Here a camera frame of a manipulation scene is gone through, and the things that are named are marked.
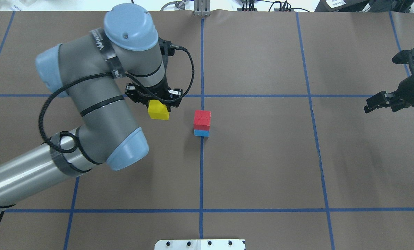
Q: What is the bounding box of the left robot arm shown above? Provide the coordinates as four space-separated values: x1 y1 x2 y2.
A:
0 3 188 213

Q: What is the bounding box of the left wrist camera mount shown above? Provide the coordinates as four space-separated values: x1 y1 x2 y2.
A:
158 37 175 67

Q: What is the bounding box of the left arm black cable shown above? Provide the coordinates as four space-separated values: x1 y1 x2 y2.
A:
0 45 195 250

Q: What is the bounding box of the white camera pillar base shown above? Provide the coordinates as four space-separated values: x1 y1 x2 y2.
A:
154 239 246 250

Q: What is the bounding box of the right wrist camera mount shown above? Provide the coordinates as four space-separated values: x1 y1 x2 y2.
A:
391 48 414 76

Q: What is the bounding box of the blue foam block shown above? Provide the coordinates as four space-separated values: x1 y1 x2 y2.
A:
194 129 210 137

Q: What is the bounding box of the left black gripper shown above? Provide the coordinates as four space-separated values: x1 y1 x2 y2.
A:
125 75 184 109

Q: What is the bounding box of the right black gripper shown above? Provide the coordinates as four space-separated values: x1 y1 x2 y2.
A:
364 71 414 114

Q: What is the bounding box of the red foam block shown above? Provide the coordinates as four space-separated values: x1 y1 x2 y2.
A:
193 110 211 131

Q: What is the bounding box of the aluminium frame post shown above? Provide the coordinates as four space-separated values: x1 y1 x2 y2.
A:
193 0 211 17

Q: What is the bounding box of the yellow foam block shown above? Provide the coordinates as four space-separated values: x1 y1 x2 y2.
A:
147 100 169 120

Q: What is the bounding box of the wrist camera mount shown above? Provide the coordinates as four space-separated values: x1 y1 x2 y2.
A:
158 37 175 67
391 48 414 76

